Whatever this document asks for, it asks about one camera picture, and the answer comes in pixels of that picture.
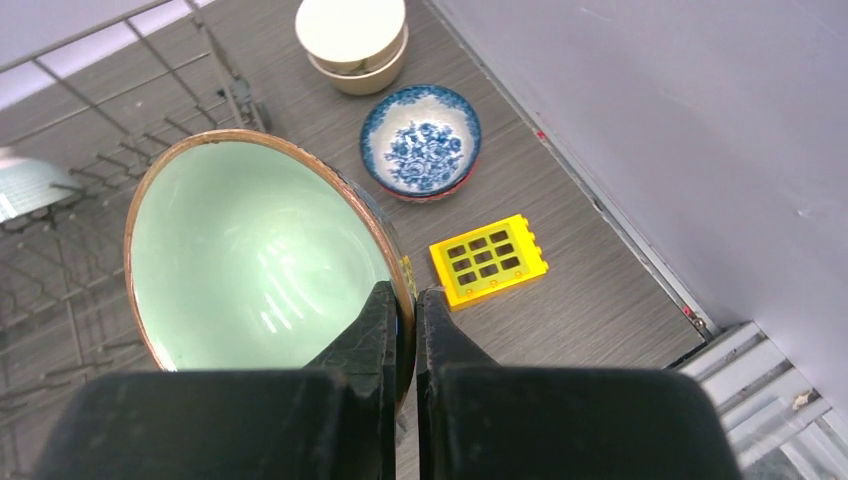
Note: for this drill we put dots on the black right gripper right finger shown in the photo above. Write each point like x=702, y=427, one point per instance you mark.
x=479, y=419

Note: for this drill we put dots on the white bowl blue floral pattern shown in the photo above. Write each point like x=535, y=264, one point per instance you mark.
x=421, y=142

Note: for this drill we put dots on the grey wire dish rack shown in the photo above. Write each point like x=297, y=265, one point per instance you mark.
x=101, y=104

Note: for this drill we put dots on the yellow toy window block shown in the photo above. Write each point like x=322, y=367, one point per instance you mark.
x=487, y=261

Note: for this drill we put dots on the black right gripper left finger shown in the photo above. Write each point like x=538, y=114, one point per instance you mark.
x=331, y=419

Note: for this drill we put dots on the beige ceramic bowl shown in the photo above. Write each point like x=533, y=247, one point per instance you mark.
x=371, y=82
x=350, y=37

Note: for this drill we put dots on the mint green bowl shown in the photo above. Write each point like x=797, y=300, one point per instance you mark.
x=243, y=251

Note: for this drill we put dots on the pale green bowl middle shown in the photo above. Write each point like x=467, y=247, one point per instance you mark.
x=28, y=185

